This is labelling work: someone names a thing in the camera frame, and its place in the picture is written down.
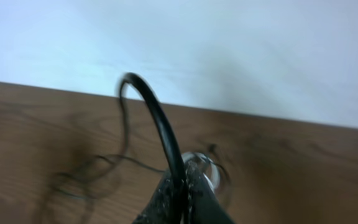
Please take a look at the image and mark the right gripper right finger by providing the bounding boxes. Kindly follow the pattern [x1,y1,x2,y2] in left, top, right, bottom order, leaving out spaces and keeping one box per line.
[184,161,234,224]

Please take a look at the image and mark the white USB cable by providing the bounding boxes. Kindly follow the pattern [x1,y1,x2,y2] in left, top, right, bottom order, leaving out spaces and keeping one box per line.
[181,151,223,197]

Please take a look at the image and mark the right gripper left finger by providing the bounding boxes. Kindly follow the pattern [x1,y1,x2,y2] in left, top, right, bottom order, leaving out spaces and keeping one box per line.
[132,170,182,224]

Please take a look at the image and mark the black USB cable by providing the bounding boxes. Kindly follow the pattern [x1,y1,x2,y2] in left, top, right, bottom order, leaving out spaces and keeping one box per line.
[42,72,232,224]

